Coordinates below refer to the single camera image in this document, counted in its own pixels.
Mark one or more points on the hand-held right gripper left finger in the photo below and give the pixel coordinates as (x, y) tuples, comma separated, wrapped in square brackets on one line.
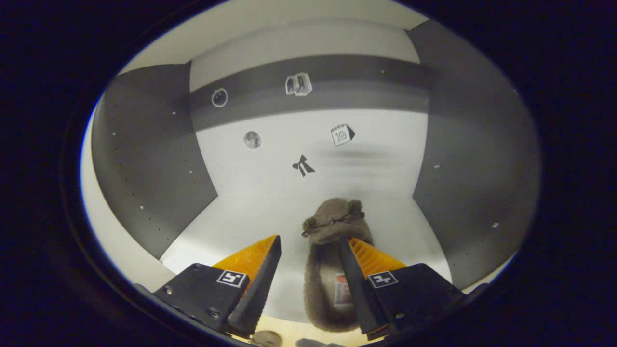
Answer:
[(258, 294)]

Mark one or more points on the white cabinet door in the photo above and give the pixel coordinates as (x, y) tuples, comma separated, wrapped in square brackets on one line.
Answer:
[(111, 231)]

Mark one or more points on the grey and white shoe cabinet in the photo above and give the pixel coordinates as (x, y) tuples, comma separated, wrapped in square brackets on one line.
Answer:
[(385, 183)]

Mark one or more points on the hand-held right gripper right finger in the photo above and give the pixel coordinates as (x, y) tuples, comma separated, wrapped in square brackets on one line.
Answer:
[(359, 294)]

